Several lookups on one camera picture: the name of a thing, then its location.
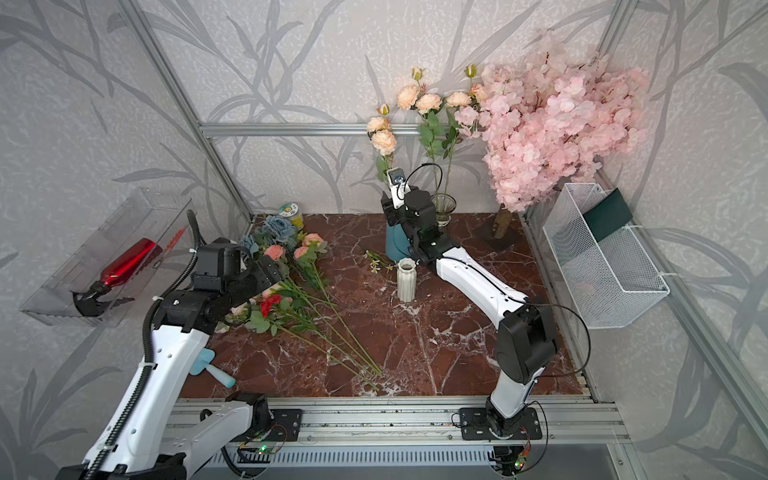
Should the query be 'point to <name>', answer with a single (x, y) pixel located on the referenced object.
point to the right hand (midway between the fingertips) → (394, 187)
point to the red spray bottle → (90, 302)
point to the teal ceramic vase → (397, 244)
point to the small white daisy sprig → (377, 262)
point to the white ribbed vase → (406, 279)
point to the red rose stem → (271, 309)
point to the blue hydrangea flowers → (278, 226)
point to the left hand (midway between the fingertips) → (270, 271)
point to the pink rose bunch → (300, 276)
